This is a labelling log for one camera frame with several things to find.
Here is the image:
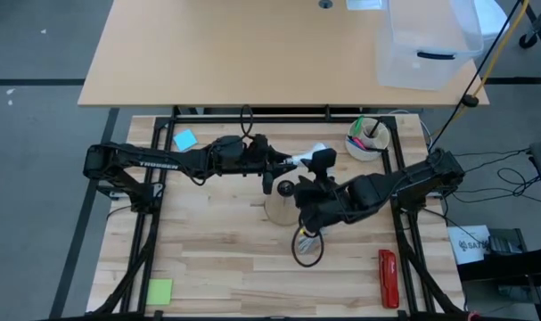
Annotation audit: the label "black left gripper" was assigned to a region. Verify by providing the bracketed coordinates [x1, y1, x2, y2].
[245, 133, 299, 195]

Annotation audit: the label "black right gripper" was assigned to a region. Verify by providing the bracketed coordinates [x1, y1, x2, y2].
[293, 149, 356, 228]

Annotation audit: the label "clear lamp cord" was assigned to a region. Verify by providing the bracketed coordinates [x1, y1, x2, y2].
[296, 231, 325, 256]

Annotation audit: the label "white pen cup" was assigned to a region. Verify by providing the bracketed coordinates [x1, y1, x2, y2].
[344, 116, 390, 162]

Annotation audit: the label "blue sticky note pad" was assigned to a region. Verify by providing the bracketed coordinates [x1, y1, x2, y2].
[172, 128, 199, 152]

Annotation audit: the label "light wooden desk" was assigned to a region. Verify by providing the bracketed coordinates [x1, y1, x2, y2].
[77, 0, 490, 108]

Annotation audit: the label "red marker case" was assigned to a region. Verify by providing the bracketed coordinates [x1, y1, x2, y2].
[378, 249, 400, 309]

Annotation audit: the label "white printed paper sheet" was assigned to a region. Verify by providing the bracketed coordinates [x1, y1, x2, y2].
[447, 225, 492, 266]

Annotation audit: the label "green sticky note pad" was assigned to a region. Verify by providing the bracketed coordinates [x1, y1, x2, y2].
[145, 278, 174, 307]

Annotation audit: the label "clear plastic storage bin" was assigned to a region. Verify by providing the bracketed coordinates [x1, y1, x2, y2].
[375, 0, 485, 92]

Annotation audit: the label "black equipment cart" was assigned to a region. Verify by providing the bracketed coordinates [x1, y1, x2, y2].
[455, 227, 541, 304]

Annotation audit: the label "black caster stand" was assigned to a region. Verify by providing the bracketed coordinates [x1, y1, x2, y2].
[518, 0, 541, 50]

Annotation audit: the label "black cable with yellow tag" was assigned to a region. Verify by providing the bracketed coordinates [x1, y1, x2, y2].
[291, 225, 325, 268]

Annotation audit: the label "black aluminium table frame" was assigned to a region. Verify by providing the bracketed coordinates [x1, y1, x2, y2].
[86, 104, 470, 321]

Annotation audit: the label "black looped camera cable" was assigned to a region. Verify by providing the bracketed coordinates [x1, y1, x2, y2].
[239, 104, 254, 140]

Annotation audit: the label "black floor cables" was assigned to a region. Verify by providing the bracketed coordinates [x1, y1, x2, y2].
[447, 148, 541, 206]

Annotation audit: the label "black hanging cable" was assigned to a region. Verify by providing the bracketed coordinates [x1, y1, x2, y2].
[428, 0, 523, 152]

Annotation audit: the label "yellow hanging cable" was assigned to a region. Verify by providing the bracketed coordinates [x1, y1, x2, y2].
[430, 0, 530, 136]

